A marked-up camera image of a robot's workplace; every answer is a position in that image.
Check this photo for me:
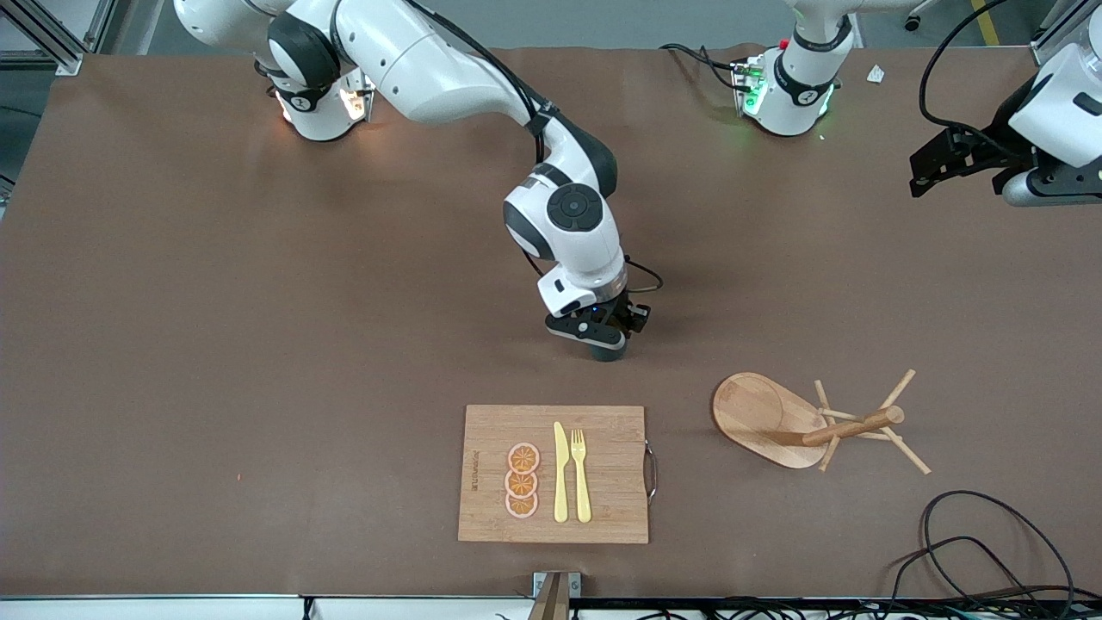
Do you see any metal table edge bracket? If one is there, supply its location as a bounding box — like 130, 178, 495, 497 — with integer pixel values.
529, 571, 582, 620

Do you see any black cable bundle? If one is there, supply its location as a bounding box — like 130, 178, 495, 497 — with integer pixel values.
654, 596, 1102, 620

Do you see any bamboo cutting board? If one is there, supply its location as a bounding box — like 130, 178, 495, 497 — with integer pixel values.
457, 404, 659, 545

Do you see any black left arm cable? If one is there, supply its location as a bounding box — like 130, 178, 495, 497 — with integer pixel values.
918, 0, 1034, 158

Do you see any wooden mug rack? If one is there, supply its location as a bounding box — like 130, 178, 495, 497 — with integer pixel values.
711, 369, 933, 476

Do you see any black base cable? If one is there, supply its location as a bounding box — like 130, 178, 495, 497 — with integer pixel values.
659, 43, 746, 92

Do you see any aluminium frame profile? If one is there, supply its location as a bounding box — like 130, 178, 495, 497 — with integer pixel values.
0, 0, 130, 77
1031, 17, 1077, 66

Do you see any black looped cable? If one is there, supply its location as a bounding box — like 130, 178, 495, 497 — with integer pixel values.
921, 489, 1077, 604
885, 536, 1038, 604

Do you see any yellow plastic fork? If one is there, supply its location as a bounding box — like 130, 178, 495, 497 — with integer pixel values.
571, 429, 593, 524

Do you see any yellow plastic knife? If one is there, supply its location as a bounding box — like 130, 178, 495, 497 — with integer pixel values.
553, 421, 570, 524

